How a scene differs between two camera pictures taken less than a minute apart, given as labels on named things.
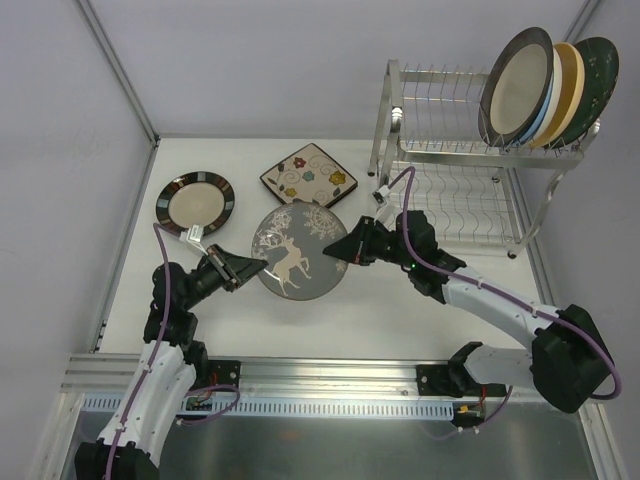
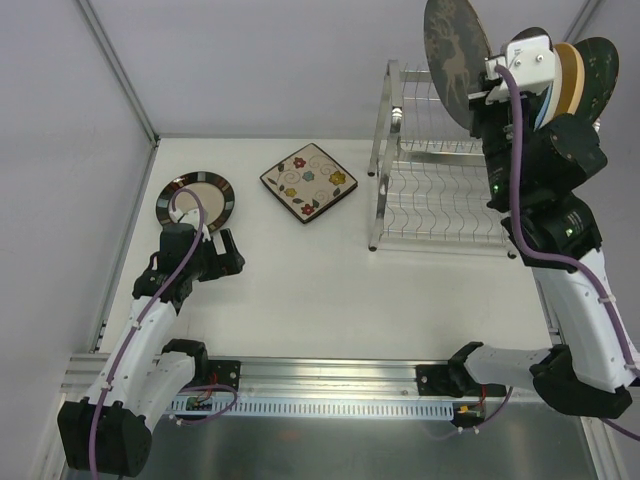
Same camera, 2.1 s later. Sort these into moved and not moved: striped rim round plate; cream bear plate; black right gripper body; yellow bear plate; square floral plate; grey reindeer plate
Moved: black right gripper body; grey reindeer plate
Not moved: cream bear plate; yellow bear plate; square floral plate; striped rim round plate
